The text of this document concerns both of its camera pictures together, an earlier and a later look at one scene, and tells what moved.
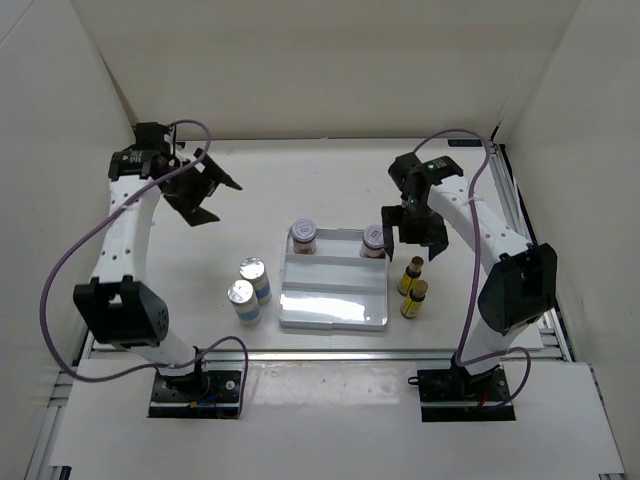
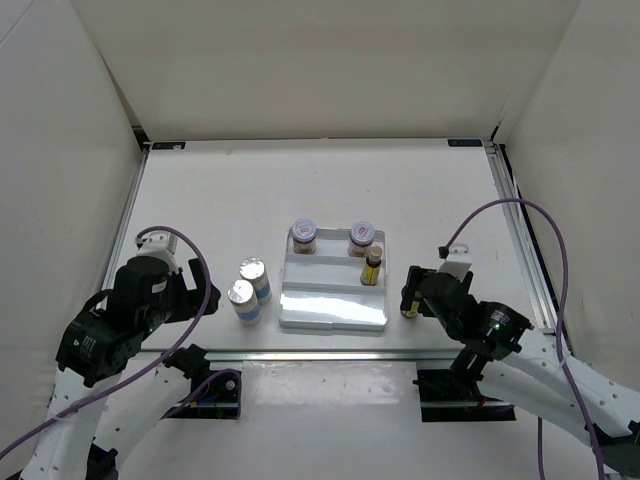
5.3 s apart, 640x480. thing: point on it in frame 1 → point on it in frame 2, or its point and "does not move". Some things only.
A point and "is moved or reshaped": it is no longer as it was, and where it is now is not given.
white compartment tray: (333, 288) does not move
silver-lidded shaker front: (242, 296) does not move
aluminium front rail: (276, 355) does not move
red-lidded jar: (373, 243) → (361, 237)
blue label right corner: (464, 143) does not move
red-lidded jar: (304, 232) does not move
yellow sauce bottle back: (412, 271) is moved or reshaped
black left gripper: (206, 184) → (192, 300)
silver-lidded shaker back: (253, 270) does not move
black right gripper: (435, 236) → (415, 273)
